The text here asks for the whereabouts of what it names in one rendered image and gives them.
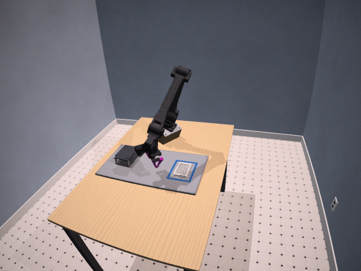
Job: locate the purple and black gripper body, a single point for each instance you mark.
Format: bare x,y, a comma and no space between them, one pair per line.
157,153

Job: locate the white grid plate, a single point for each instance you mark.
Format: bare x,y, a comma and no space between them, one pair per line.
182,169

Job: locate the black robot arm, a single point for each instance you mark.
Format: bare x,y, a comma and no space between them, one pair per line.
167,114

